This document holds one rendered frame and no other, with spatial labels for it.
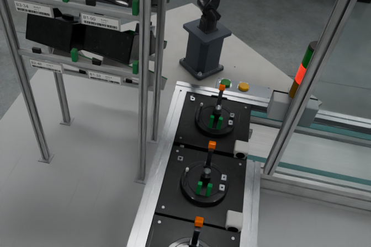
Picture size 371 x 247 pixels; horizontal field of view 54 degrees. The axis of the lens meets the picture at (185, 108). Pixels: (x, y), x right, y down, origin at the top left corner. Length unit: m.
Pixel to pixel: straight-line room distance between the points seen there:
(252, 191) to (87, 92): 0.75
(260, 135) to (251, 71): 0.43
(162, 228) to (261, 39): 2.67
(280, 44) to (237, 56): 1.75
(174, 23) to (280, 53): 1.64
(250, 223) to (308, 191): 0.25
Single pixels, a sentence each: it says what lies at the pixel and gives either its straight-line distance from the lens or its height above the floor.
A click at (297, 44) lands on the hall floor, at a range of 3.54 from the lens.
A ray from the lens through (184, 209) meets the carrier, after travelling 1.05.
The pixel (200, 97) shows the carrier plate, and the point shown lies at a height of 0.97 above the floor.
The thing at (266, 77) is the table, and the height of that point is 0.86.
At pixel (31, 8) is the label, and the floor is 1.44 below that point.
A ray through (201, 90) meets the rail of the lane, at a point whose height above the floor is 0.96.
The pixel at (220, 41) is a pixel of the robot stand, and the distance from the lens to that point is 1.52.
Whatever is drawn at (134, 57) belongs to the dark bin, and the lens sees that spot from 0.94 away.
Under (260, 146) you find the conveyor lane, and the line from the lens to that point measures 1.30.
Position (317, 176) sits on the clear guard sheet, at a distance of 1.20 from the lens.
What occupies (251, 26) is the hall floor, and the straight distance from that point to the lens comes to 3.61.
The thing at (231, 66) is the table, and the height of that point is 0.86.
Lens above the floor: 1.89
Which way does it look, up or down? 46 degrees down
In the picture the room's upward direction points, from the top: 8 degrees clockwise
